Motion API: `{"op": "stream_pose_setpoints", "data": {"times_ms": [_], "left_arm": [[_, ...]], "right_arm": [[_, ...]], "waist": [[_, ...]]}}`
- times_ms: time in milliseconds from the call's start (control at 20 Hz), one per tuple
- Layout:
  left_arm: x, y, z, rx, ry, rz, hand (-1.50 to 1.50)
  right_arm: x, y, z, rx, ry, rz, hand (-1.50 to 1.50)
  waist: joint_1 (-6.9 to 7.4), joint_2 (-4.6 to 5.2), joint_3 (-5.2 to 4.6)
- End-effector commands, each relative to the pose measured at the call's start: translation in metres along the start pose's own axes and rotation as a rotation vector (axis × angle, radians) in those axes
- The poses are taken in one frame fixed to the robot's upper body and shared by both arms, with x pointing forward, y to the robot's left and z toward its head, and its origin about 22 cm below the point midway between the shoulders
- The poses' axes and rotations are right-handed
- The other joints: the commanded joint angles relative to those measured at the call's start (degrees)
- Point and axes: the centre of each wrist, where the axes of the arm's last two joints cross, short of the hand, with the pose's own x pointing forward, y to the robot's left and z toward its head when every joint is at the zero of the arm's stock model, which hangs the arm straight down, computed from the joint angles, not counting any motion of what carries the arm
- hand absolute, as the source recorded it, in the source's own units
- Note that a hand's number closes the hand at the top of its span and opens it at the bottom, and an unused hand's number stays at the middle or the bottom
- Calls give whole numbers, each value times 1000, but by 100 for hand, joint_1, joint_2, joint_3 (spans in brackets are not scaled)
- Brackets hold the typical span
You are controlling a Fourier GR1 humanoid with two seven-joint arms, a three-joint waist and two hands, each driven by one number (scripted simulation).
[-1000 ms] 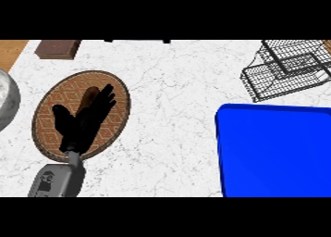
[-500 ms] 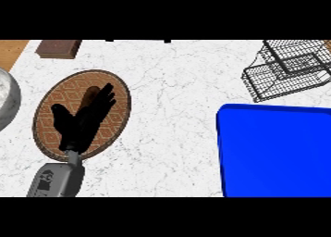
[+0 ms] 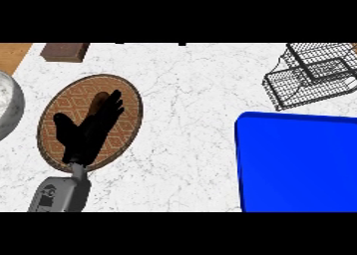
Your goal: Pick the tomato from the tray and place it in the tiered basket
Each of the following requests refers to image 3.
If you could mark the dark brown wooden block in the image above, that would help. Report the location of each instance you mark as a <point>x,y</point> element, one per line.
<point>64,52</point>

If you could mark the brown oval woven tray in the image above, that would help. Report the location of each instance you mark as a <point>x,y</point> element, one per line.
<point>124,109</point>

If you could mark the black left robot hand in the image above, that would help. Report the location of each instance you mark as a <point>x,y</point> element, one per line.
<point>90,129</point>

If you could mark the pale wooden board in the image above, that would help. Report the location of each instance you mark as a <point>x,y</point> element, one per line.
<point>6,54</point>

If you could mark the blue tray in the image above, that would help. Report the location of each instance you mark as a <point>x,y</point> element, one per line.
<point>303,162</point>

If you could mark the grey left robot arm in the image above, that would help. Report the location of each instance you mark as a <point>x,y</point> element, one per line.
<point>64,194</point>

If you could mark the white marble bowl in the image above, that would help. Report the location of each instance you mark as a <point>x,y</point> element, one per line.
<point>2,106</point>

